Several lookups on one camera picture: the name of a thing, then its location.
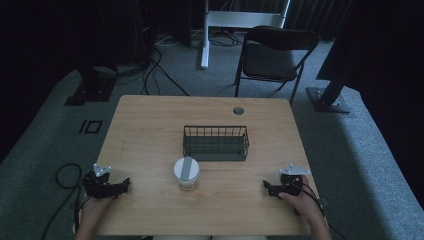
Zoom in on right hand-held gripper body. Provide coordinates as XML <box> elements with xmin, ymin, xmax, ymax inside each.
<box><xmin>277</xmin><ymin>162</ymin><xmax>312</xmax><ymax>198</ymax></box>

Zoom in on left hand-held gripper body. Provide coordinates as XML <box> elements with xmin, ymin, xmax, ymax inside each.
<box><xmin>82</xmin><ymin>162</ymin><xmax>114</xmax><ymax>201</ymax></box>

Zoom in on person's left hand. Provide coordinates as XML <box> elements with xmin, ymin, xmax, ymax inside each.
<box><xmin>80</xmin><ymin>195</ymin><xmax>115</xmax><ymax>219</ymax></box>

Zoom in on person's right hand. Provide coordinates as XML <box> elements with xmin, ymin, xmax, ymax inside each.
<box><xmin>277</xmin><ymin>183</ymin><xmax>323</xmax><ymax>219</ymax></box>

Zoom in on clear jar with white lid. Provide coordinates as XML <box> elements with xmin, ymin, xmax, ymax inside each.
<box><xmin>172</xmin><ymin>155</ymin><xmax>202</xmax><ymax>192</ymax></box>

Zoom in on black stand with flat base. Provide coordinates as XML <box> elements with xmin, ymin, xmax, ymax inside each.
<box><xmin>64</xmin><ymin>63</ymin><xmax>118</xmax><ymax>107</ymax></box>

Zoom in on black metal stand with base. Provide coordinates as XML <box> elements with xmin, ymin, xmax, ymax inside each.
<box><xmin>305</xmin><ymin>0</ymin><xmax>359</xmax><ymax>115</ymax></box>

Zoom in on black folding chair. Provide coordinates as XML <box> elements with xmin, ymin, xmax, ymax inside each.
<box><xmin>233</xmin><ymin>25</ymin><xmax>321</xmax><ymax>105</ymax></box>

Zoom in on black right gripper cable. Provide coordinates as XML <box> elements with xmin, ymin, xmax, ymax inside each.
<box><xmin>294</xmin><ymin>181</ymin><xmax>330</xmax><ymax>216</ymax></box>

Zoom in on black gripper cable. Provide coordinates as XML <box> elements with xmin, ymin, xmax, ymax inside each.
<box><xmin>40</xmin><ymin>162</ymin><xmax>88</xmax><ymax>240</ymax></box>
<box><xmin>294</xmin><ymin>181</ymin><xmax>330</xmax><ymax>216</ymax></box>

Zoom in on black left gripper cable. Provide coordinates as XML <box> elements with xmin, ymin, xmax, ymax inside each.
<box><xmin>40</xmin><ymin>162</ymin><xmax>88</xmax><ymax>240</ymax></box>

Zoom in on dark wire basket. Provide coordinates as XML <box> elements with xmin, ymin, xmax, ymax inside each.
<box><xmin>182</xmin><ymin>124</ymin><xmax>251</xmax><ymax>163</ymax></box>

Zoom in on black floor cables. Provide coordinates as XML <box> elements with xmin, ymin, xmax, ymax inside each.
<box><xmin>140</xmin><ymin>46</ymin><xmax>190</xmax><ymax>98</ymax></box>

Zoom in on cables under white frame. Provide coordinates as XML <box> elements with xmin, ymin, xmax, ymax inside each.
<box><xmin>191</xmin><ymin>28</ymin><xmax>245</xmax><ymax>48</ymax></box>

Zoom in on white desk frame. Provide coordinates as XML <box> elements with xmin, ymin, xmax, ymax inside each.
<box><xmin>200</xmin><ymin>0</ymin><xmax>292</xmax><ymax>70</ymax></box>

